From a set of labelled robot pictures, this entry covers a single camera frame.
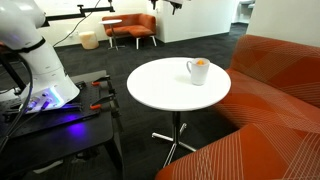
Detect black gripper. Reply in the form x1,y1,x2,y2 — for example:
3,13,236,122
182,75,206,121
148,0,188,16

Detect white ceramic mug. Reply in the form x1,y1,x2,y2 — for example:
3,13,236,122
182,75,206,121
185,57,211,87

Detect small orange lounge sofa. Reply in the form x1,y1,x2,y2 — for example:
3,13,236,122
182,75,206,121
101,13,158,50

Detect small white side table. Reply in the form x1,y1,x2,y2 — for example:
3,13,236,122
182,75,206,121
99,19,126,52

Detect beige round stool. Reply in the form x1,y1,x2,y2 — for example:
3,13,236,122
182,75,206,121
78,30,100,51

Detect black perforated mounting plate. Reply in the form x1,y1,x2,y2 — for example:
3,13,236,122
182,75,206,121
0,79,103,138

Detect orange patterned corner sofa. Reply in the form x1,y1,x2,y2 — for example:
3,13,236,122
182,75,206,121
154,34,320,180

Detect black robot cart table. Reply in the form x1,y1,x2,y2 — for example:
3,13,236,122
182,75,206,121
0,69,126,180

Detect black stand pole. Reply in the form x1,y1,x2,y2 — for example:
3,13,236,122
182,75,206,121
0,53,26,96

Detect thin black hanging cable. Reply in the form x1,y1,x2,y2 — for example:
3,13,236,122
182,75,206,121
53,0,102,48

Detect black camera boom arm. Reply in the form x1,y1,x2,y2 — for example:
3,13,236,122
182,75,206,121
39,0,116,28

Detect black clamp with orange handle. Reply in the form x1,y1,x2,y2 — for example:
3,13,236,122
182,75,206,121
90,74,116,88
89,93,118,111

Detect chrome table pedestal base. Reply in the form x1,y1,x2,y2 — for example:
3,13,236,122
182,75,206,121
151,110,198,169

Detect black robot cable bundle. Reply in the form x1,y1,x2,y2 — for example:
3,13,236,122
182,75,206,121
0,51,37,154

